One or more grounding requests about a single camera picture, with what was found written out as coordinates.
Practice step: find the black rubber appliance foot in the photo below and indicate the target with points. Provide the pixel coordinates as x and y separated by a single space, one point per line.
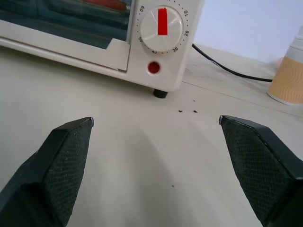
160 93

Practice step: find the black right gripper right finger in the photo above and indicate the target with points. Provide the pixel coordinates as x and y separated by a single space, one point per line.
262 170

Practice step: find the glass oven door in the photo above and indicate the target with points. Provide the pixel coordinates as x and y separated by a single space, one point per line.
71 35

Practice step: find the red indicator light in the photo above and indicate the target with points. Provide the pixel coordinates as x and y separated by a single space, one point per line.
153 67

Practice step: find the orange white paper cup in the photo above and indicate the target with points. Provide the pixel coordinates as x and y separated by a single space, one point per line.
287 75

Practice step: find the white toaster oven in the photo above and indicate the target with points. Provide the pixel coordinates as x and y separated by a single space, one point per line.
165 71

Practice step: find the white timer knob red tape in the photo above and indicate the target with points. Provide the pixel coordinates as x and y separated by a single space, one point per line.
161 28

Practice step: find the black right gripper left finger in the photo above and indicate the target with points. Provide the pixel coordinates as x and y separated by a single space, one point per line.
47 175

